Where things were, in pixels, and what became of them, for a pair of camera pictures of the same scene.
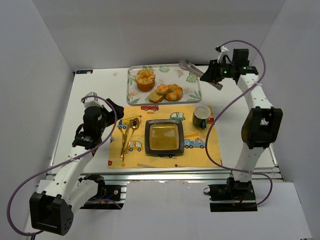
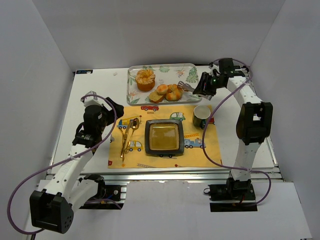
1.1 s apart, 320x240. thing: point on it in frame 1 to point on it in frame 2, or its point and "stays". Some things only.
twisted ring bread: x=174 y=92 stays
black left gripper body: x=114 y=110 stays
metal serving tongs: x=187 y=65 to x=187 y=87
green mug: x=201 y=113 stays
